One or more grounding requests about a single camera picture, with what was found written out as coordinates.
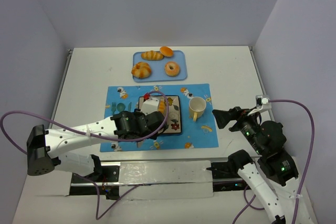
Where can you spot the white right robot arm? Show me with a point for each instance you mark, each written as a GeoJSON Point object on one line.
{"type": "Point", "coordinates": [273, 178]}

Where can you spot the sugared orange donut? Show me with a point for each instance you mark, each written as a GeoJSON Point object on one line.
{"type": "Point", "coordinates": [172, 69]}

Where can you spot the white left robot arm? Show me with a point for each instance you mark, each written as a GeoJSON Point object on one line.
{"type": "Point", "coordinates": [49, 150]}

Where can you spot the blue cartoon placemat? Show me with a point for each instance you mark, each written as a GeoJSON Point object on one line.
{"type": "Point", "coordinates": [199, 134]}

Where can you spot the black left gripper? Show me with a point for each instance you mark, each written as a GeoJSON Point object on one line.
{"type": "Point", "coordinates": [154, 120]}

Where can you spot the teal plastic spoon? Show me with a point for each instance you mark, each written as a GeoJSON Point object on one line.
{"type": "Point", "coordinates": [120, 107]}

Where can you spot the long striped croissant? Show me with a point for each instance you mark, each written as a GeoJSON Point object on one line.
{"type": "Point", "coordinates": [162, 106]}

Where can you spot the yellow mug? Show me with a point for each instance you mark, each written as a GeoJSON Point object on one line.
{"type": "Point", "coordinates": [197, 106]}

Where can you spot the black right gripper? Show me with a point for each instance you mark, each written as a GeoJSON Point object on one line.
{"type": "Point", "coordinates": [235, 118]}

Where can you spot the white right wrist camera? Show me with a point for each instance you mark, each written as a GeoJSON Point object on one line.
{"type": "Point", "coordinates": [263, 104]}

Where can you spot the round twisted bread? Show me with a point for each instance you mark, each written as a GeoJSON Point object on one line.
{"type": "Point", "coordinates": [141, 70]}

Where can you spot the square floral plate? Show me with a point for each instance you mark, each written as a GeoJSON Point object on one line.
{"type": "Point", "coordinates": [174, 119]}

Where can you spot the round orange bun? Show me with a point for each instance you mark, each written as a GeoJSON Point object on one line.
{"type": "Point", "coordinates": [166, 51]}

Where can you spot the blue plastic tray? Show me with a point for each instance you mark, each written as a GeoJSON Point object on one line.
{"type": "Point", "coordinates": [158, 73]}

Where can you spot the metal serving tongs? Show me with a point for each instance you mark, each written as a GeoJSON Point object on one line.
{"type": "Point", "coordinates": [140, 143]}

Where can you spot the upper striped croissant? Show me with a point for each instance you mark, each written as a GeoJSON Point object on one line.
{"type": "Point", "coordinates": [152, 55]}

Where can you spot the teal plastic knife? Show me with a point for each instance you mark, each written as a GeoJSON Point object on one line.
{"type": "Point", "coordinates": [129, 106]}

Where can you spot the metal rail with white cover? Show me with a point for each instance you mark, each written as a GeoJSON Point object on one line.
{"type": "Point", "coordinates": [157, 181]}

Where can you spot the teal plastic fork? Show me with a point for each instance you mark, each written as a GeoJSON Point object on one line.
{"type": "Point", "coordinates": [113, 107]}

